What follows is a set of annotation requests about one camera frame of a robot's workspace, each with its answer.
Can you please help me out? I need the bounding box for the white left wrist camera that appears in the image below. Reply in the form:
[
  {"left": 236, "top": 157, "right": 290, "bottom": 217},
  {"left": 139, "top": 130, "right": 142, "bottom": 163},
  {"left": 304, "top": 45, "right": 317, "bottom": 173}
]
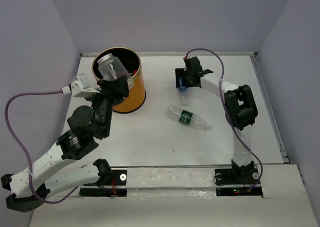
[{"left": 61, "top": 74, "right": 100, "bottom": 99}]

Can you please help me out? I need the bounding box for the blue label plastic bottle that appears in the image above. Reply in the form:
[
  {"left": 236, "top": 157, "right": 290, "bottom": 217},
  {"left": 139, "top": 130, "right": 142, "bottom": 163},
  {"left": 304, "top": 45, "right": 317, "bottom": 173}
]
[{"left": 177, "top": 87, "right": 191, "bottom": 106}]

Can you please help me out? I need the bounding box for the orange bin with gold rim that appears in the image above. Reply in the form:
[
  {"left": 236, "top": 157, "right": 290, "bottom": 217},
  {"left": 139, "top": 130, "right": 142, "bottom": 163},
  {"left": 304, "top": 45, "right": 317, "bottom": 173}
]
[{"left": 91, "top": 47, "right": 147, "bottom": 114}]

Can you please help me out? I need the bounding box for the clear jar with metal lid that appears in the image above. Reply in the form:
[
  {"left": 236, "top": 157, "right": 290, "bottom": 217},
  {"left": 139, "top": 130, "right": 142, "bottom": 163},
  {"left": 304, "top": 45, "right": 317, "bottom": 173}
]
[{"left": 97, "top": 53, "right": 131, "bottom": 81}]

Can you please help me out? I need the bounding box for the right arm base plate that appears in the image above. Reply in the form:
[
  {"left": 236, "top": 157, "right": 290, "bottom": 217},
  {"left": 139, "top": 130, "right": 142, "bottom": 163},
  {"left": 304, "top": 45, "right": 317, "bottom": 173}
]
[{"left": 213, "top": 168, "right": 263, "bottom": 197}]

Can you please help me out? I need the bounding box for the green label plastic bottle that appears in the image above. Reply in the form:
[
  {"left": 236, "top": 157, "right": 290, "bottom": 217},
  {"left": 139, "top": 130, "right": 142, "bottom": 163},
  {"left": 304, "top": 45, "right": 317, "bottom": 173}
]
[{"left": 166, "top": 105, "right": 211, "bottom": 131}]

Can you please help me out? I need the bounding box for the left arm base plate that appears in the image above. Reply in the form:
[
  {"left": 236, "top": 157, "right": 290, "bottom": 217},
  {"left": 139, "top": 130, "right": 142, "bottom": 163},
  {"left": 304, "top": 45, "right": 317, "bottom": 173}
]
[{"left": 79, "top": 168, "right": 128, "bottom": 198}]

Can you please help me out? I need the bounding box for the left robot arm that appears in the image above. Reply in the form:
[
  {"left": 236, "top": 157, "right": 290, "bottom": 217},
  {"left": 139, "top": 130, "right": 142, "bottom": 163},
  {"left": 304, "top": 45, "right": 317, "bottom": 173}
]
[{"left": 1, "top": 76, "right": 129, "bottom": 213}]

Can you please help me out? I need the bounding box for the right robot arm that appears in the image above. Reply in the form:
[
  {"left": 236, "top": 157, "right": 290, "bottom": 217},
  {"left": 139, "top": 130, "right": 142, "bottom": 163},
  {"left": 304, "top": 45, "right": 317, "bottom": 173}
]
[{"left": 175, "top": 54, "right": 259, "bottom": 183}]

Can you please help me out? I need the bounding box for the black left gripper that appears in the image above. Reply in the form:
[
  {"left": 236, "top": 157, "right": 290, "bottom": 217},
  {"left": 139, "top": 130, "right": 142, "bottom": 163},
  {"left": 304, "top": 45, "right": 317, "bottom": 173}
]
[{"left": 87, "top": 75, "right": 133, "bottom": 138}]

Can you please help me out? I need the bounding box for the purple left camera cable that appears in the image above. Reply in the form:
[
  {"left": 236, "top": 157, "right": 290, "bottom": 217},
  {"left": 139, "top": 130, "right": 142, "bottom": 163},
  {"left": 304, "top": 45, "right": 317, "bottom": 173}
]
[{"left": 4, "top": 89, "right": 81, "bottom": 204}]

